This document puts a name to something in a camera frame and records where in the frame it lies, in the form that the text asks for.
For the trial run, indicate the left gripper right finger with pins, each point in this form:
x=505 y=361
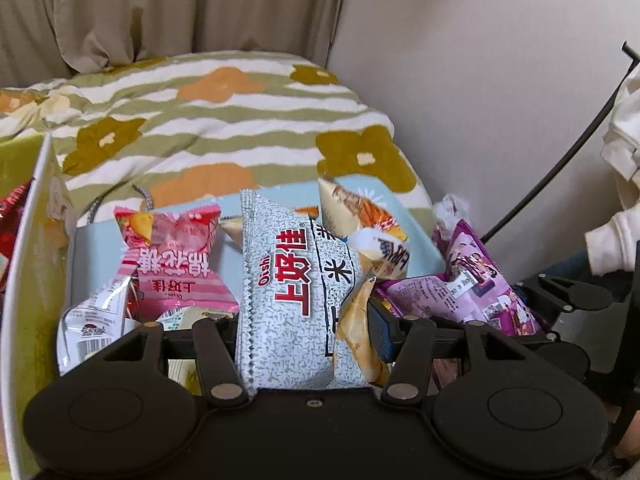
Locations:
x=408 y=344

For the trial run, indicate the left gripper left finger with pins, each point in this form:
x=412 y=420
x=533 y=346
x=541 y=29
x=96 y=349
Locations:
x=220 y=381

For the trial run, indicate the purple snack bag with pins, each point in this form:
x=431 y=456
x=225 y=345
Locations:
x=465 y=284

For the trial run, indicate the grey white oishi chips bag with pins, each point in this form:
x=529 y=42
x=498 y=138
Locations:
x=297 y=281

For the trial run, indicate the pink cotton candy snack bag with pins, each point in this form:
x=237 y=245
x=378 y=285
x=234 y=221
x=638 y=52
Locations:
x=168 y=257

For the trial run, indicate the blue white snack bag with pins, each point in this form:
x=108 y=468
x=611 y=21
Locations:
x=95 y=323

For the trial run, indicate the cheese fries snack bag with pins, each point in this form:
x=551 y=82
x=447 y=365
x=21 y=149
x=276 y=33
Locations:
x=344 y=212

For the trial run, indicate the red potato stix bag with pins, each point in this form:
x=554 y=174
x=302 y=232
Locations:
x=12 y=208

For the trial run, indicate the cream green snack bag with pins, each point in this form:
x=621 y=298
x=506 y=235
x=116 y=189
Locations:
x=184 y=318

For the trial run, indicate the white orange snack bag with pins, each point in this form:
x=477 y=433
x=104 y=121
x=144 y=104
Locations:
x=388 y=255

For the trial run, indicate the white plastic bag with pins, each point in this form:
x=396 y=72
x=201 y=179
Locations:
x=447 y=213

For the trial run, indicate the cream hoodie sleeve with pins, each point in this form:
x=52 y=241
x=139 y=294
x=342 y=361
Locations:
x=612 y=247

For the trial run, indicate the green cardboard box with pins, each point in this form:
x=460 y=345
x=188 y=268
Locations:
x=37 y=293

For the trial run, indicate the floral striped green blanket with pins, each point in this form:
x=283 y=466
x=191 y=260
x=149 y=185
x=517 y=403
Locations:
x=166 y=131

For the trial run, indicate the beige curtain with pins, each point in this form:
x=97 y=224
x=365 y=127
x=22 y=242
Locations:
x=43 y=39

